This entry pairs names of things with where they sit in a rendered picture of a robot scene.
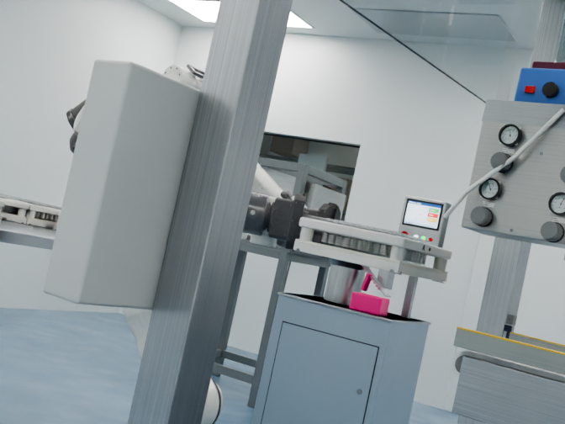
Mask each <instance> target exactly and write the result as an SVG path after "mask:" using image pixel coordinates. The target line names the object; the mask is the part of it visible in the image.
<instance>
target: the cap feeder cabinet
mask: <svg viewBox="0 0 565 424"><path fill-rule="evenodd" d="M277 294H279V295H278V300H277V307H276V311H275V315H274V319H273V323H272V330H271V335H270V338H269V343H268V347H267V354H266V358H265V362H264V366H263V370H262V374H261V382H260V385H259V390H258V394H257V397H256V405H255V409H254V413H253V417H252V421H251V424H409V418H410V413H411V410H412V405H413V401H414V397H415V390H416V385H417V381H418V377H419V372H420V365H421V361H422V357H423V352H424V348H425V341H426V337H427V332H428V328H429V325H430V322H427V321H421V320H417V319H414V318H404V317H401V315H396V314H393V313H389V312H388V313H387V315H386V316H376V315H370V314H367V313H363V312H360V311H356V310H351V309H350V308H349V305H341V304H337V303H334V302H330V301H327V300H324V297H323V296H315V295H306V294H291V293H283V292H277Z"/></svg>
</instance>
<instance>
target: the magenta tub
mask: <svg viewBox="0 0 565 424"><path fill-rule="evenodd" d="M388 306H389V299H385V298H382V297H378V296H374V295H370V294H364V293H359V292H352V293H351V301H350V305H349V308H350V309H351V310H356V311H360V312H363V313H367V314H370V315H376V316H386V315H387V313H388Z"/></svg>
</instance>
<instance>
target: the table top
mask: <svg viewBox="0 0 565 424"><path fill-rule="evenodd" d="M55 234H56V231H54V230H53V229H51V228H46V227H40V226H36V225H24V224H19V223H17V222H12V221H7V220H2V221H1V224H0V242H5V243H10V244H16V245H22V246H32V247H38V248H44V249H50V250H52V248H53V244H54V240H55Z"/></svg>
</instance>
